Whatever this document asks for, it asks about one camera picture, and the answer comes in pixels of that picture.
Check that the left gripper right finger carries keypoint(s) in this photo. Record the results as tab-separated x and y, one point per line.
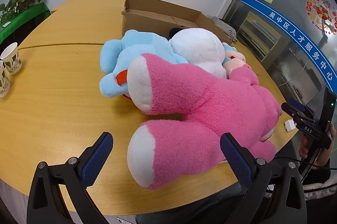
274	193

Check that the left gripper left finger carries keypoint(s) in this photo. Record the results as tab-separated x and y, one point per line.
46	203

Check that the big pink bear plush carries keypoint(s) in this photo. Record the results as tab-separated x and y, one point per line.
190	109

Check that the pink pig plush teal shirt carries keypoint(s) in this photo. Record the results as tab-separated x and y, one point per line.
233	59

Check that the white round plush toy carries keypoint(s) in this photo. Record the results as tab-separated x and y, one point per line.
201	48

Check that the light blue plush toy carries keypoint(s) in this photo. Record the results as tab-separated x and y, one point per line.
116	55

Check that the white charger adapter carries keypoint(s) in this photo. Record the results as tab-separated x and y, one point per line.
289	125

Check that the grey patterned cloth bag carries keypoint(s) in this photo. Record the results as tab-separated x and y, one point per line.
226	28

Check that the paper cup with leaf print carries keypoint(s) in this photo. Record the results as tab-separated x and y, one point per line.
11	58

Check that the green table cloth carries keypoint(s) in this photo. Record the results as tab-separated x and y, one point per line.
24	17

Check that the brown cardboard box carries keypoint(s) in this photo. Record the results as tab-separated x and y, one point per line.
161	17

